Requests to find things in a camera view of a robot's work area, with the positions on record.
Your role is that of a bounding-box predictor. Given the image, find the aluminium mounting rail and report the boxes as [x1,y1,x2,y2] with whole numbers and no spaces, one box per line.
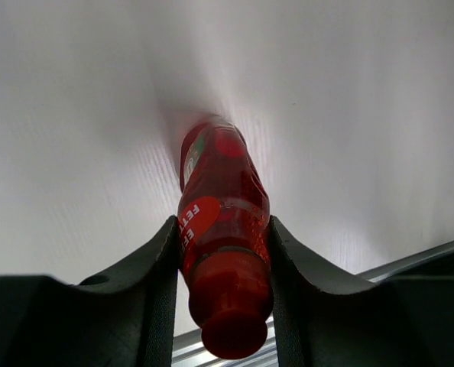
[171,235,454,367]

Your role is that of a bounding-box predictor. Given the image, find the small red bottle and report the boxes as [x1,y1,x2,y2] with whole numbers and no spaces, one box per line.
[177,115,274,359]

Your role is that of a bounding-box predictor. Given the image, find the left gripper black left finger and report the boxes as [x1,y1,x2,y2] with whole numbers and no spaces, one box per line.
[0,217,177,366]

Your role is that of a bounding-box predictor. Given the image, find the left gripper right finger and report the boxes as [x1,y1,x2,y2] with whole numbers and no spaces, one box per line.
[268,214,454,367]

